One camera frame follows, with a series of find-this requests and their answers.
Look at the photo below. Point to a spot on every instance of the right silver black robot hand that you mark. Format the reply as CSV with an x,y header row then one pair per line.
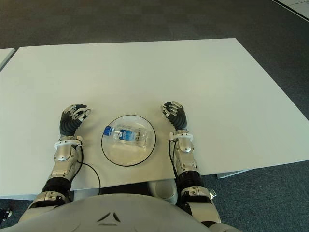
x,y
179,118

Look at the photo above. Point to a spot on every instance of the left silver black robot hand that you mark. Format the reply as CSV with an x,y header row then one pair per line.
x,y
68,125

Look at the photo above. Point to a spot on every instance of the clear blue-capped water bottle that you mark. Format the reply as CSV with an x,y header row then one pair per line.
x,y
130,135

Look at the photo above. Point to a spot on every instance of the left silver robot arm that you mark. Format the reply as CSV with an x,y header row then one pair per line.
x,y
62,164

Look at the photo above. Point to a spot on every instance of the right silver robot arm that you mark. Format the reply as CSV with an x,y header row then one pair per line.
x,y
189,166

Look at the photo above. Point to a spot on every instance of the white black-rimmed plate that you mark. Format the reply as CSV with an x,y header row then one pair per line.
x,y
125,155

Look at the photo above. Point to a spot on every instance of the white robot waist part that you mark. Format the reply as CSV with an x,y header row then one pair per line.
x,y
164,191

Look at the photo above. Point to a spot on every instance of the white side table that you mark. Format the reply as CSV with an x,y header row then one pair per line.
x,y
4,56

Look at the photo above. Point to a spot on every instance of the grey robot torso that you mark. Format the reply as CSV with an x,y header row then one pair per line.
x,y
116,212

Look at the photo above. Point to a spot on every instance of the black wheeled base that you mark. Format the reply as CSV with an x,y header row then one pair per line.
x,y
5,213

